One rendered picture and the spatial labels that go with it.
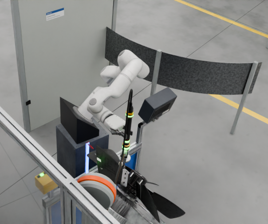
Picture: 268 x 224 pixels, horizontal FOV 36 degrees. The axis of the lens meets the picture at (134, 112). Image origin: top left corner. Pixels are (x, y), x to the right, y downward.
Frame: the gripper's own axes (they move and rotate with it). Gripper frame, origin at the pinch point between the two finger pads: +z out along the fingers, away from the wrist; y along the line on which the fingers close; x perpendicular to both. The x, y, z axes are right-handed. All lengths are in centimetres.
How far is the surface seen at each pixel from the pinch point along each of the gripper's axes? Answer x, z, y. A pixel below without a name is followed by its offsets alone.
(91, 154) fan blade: -32.4, -23.1, 6.2
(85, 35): -60, -179, -114
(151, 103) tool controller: -29, -33, -59
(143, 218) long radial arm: -39, 30, 10
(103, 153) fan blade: -12.0, -5.0, 12.8
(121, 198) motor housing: -36.0, 12.5, 11.9
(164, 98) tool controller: -30, -32, -72
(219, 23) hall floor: -154, -209, -423
